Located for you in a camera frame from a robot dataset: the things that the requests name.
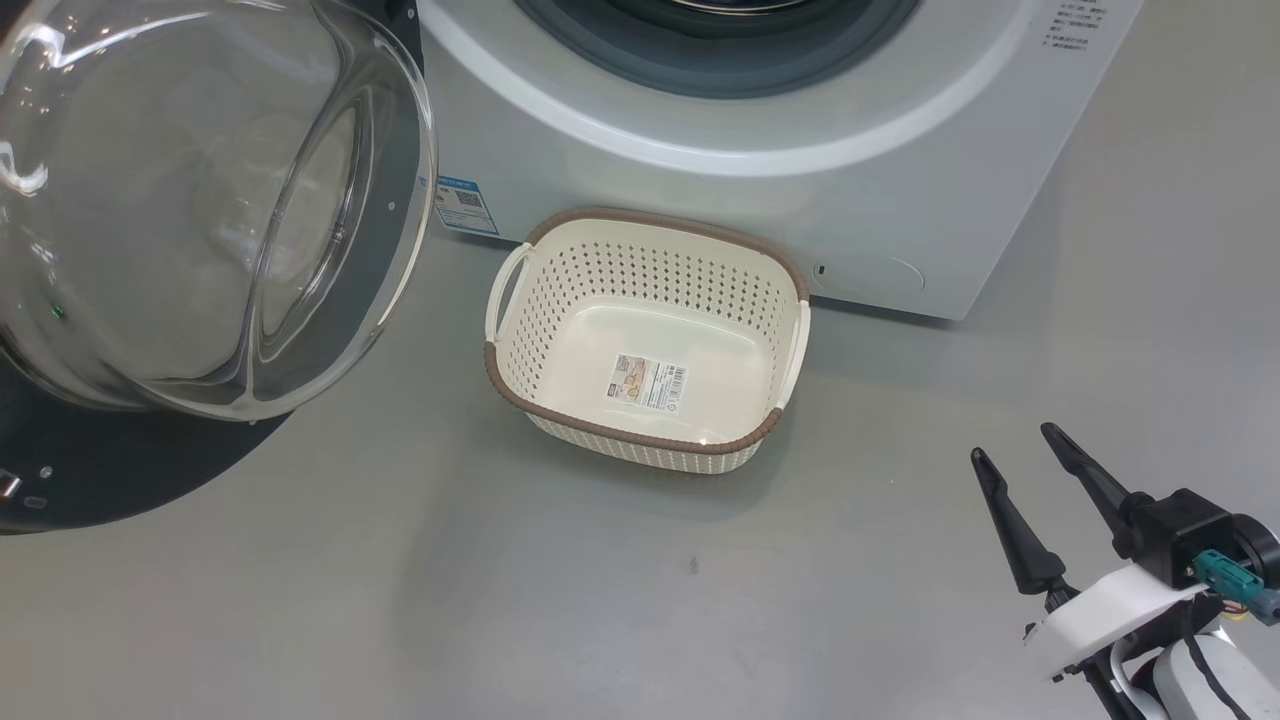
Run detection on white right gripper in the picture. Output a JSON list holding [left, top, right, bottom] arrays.
[[970, 422, 1211, 681]]

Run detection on black ring glass washer door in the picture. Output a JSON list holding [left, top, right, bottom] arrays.
[[0, 0, 439, 536]]

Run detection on white front-load washing machine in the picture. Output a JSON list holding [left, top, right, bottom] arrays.
[[415, 0, 1146, 323]]

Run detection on printed text label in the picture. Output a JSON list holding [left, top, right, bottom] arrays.
[[1040, 0, 1106, 51]]

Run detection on grey rubber door gasket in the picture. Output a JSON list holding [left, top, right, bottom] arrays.
[[513, 0, 921, 99]]

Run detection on cream perforated laundry basket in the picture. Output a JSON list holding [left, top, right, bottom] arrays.
[[484, 207, 812, 475]]

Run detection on basket product label sticker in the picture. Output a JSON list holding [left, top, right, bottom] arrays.
[[603, 352, 689, 411]]

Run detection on blue energy label sticker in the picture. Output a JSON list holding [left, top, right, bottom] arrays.
[[433, 175, 500, 238]]

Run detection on teal right cable connector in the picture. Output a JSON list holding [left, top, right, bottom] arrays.
[[1193, 548, 1280, 626]]

